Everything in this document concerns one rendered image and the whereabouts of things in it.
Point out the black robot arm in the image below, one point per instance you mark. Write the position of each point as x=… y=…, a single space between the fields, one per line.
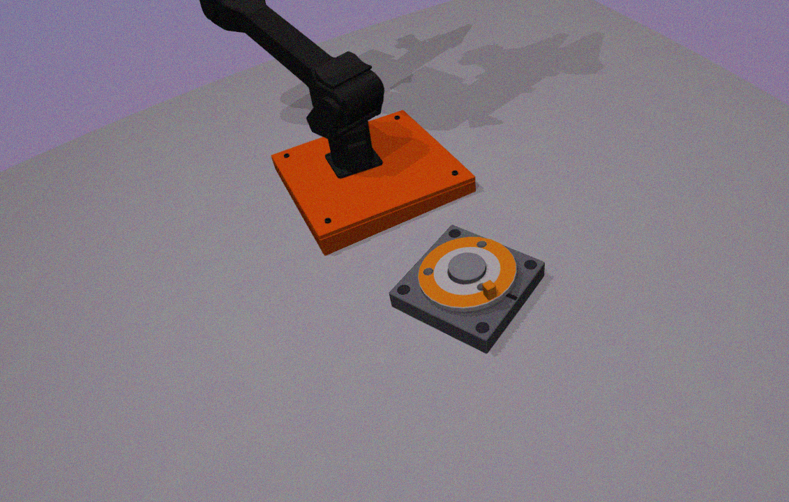
x=345 y=92

